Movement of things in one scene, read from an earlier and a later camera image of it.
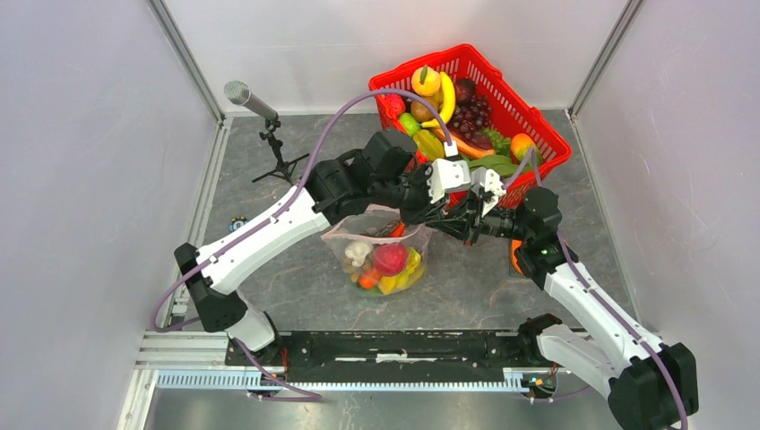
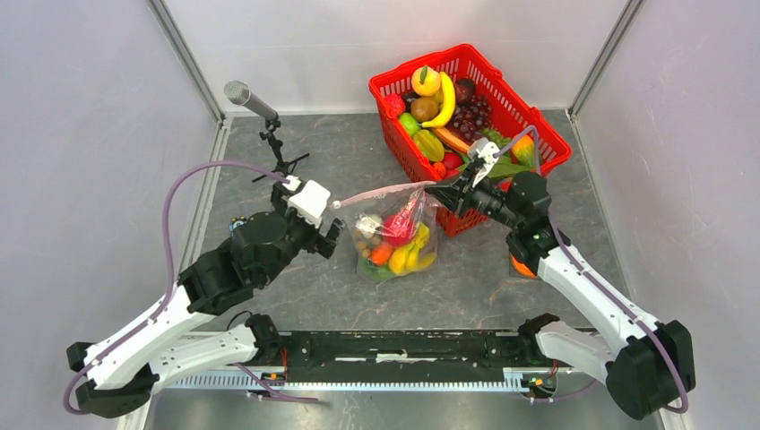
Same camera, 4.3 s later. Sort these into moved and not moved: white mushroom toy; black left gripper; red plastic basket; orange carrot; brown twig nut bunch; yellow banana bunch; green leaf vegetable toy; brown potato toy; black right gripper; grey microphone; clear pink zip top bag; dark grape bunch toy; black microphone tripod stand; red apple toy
Moved: white mushroom toy; clear pink zip top bag; yellow banana bunch; black left gripper; orange carrot; brown twig nut bunch; red apple toy; black right gripper
Not moved: dark grape bunch toy; grey microphone; black microphone tripod stand; red plastic basket; green leaf vegetable toy; brown potato toy
